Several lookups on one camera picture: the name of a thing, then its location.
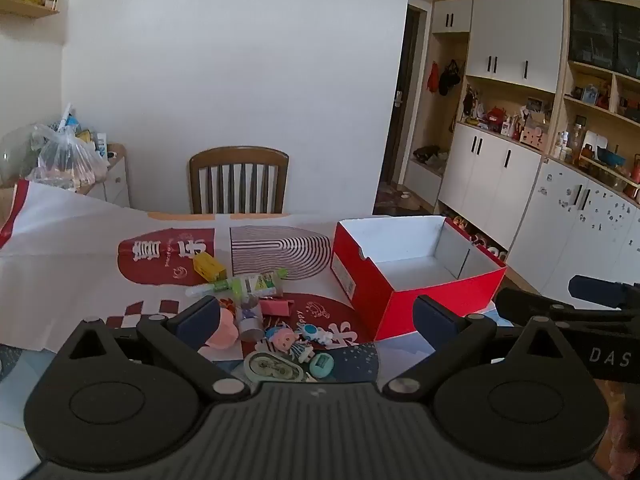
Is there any wooden wall shelf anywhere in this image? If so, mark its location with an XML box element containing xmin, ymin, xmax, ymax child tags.
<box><xmin>0</xmin><ymin>0</ymin><xmax>61</xmax><ymax>20</ymax></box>

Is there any small doll figure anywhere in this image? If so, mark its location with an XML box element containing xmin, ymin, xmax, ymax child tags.
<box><xmin>254</xmin><ymin>324</ymin><xmax>315</xmax><ymax>363</ymax></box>

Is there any clear plastic jar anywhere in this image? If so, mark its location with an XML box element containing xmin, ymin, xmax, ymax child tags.
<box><xmin>235</xmin><ymin>292</ymin><xmax>266</xmax><ymax>343</ymax></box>

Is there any dark brown door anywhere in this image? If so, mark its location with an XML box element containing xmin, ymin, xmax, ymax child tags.
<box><xmin>382</xmin><ymin>4</ymin><xmax>431</xmax><ymax>183</ymax></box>

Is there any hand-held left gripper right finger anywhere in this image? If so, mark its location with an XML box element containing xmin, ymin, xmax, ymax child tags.
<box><xmin>380</xmin><ymin>295</ymin><xmax>588</xmax><ymax>406</ymax></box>

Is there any pink heart-shaped box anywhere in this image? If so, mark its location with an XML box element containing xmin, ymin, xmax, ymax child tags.
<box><xmin>202</xmin><ymin>307</ymin><xmax>240</xmax><ymax>351</ymax></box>

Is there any row of shoes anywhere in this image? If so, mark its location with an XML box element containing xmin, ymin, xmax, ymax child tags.
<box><xmin>450</xmin><ymin>215</ymin><xmax>508</xmax><ymax>263</ymax></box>

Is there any patterned floor rug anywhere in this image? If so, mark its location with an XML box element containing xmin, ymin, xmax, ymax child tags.
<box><xmin>372</xmin><ymin>182</ymin><xmax>436</xmax><ymax>216</ymax></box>

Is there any clear correction tape dispenser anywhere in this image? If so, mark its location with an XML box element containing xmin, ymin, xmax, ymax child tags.
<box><xmin>243</xmin><ymin>351</ymin><xmax>305</xmax><ymax>385</ymax></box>

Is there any white bottle with green label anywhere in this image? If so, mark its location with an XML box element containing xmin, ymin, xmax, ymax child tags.
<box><xmin>227</xmin><ymin>267</ymin><xmax>290</xmax><ymax>297</ymax></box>

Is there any black hanging bag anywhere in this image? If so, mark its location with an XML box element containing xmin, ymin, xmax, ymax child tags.
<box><xmin>439</xmin><ymin>59</ymin><xmax>462</xmax><ymax>97</ymax></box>

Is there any row of shelf knickknacks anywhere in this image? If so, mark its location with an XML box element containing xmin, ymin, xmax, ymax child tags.
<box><xmin>462</xmin><ymin>85</ymin><xmax>553</xmax><ymax>153</ymax></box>

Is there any white drawer cabinet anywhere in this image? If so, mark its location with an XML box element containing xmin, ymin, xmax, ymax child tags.
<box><xmin>80</xmin><ymin>142</ymin><xmax>132</xmax><ymax>208</ymax></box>

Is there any wooden chair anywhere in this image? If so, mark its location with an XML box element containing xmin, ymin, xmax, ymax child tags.
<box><xmin>188</xmin><ymin>146</ymin><xmax>290</xmax><ymax>215</ymax></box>

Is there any pink eraser block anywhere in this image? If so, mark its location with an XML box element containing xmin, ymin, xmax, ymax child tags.
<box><xmin>260</xmin><ymin>296</ymin><xmax>296</xmax><ymax>317</ymax></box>

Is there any small teal plastic toy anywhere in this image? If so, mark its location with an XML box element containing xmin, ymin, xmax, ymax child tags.
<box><xmin>308</xmin><ymin>352</ymin><xmax>335</xmax><ymax>380</ymax></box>

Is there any yellow carton box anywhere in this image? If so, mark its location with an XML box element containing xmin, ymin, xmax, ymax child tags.
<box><xmin>192</xmin><ymin>251</ymin><xmax>227</xmax><ymax>282</ymax></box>

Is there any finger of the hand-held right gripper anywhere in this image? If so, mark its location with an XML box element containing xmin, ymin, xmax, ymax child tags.
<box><xmin>494</xmin><ymin>287</ymin><xmax>586</xmax><ymax>333</ymax></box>
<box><xmin>568</xmin><ymin>274</ymin><xmax>640</xmax><ymax>311</ymax></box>

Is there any white blue astronaut figure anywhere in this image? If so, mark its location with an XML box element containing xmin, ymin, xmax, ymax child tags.
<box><xmin>295</xmin><ymin>322</ymin><xmax>337</xmax><ymax>347</ymax></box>

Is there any clear plastic bag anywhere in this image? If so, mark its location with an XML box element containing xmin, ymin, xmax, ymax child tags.
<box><xmin>27</xmin><ymin>122</ymin><xmax>111</xmax><ymax>191</ymax></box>

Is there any white wooden wall cabinet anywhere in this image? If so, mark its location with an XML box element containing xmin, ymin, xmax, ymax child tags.
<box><xmin>405</xmin><ymin>0</ymin><xmax>640</xmax><ymax>311</ymax></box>

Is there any red cardboard box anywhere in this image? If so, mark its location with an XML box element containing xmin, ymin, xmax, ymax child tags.
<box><xmin>330</xmin><ymin>215</ymin><xmax>508</xmax><ymax>342</ymax></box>

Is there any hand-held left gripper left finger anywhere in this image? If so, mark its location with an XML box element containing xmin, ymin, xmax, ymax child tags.
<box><xmin>55</xmin><ymin>296</ymin><xmax>251</xmax><ymax>403</ymax></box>

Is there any blue bowl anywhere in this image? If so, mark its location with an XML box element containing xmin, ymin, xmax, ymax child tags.
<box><xmin>595</xmin><ymin>147</ymin><xmax>626</xmax><ymax>168</ymax></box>

